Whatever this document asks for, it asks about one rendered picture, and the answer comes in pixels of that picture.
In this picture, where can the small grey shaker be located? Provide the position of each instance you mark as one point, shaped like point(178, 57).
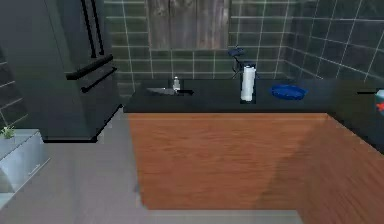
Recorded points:
point(176, 84)

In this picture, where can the blue bowl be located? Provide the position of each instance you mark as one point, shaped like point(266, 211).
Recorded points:
point(288, 91)

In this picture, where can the white paper towel roll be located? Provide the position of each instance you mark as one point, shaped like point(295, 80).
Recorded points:
point(248, 83)

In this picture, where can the teal and red box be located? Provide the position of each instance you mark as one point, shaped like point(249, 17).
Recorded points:
point(380, 101)

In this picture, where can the pale grey cabinet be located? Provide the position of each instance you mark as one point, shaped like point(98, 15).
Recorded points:
point(20, 160)

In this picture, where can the dark grey fridge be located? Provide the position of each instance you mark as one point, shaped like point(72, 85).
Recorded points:
point(40, 73)

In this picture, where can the wooden window shutter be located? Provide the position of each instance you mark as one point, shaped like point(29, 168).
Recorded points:
point(189, 24)

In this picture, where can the small green plant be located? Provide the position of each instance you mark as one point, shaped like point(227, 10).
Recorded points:
point(7, 132)

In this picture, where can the wooden counter with black top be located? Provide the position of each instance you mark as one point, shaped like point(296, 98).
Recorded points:
point(226, 156)

